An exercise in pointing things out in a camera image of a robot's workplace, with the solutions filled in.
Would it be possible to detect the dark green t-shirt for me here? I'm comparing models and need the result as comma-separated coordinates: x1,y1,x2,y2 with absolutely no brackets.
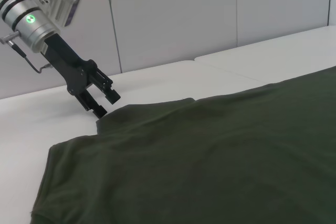
30,66,336,224

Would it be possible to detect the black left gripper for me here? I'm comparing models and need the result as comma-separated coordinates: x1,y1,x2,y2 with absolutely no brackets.
43,34,121,119

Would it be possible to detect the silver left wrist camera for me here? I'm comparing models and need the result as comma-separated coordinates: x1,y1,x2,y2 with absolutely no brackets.
38,0,81,28

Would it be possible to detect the left gripper cable with connector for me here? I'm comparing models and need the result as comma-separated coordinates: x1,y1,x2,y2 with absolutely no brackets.
0,31,52,74

